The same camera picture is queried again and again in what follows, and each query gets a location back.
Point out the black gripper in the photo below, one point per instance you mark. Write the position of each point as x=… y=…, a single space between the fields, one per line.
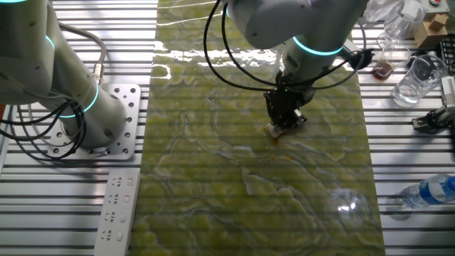
x=289 y=99

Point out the white sponge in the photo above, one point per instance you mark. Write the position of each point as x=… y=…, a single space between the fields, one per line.
x=275 y=131

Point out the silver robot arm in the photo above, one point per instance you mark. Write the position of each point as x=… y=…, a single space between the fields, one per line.
x=71 y=89

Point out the green marble pattern mat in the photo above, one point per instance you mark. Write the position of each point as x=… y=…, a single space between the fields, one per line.
x=231 y=195

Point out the small glass with brown liquid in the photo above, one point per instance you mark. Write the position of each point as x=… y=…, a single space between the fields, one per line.
x=382 y=71

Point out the large clear glass beaker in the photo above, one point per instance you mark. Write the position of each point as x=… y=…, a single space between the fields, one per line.
x=416 y=85

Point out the clear plastic bag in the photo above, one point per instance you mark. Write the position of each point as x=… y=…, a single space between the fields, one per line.
x=378 y=12

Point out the tall clear glass beaker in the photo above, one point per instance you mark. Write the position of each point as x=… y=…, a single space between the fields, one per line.
x=403 y=19

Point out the brown cardboard box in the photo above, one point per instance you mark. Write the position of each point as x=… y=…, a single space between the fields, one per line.
x=428 y=33

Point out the water bottle with blue cap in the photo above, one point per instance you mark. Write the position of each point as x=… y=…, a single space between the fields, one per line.
x=430 y=191

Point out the black keyboard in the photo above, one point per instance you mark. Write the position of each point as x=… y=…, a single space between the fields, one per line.
x=448 y=53

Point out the grey box with red button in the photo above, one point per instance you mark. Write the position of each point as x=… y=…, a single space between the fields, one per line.
x=435 y=7

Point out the white power strip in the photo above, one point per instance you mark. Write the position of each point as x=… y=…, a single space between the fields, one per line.
x=115 y=213

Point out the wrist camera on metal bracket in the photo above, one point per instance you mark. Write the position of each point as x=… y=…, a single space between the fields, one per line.
x=362 y=58

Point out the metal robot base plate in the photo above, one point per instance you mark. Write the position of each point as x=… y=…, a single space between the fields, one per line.
x=129 y=142

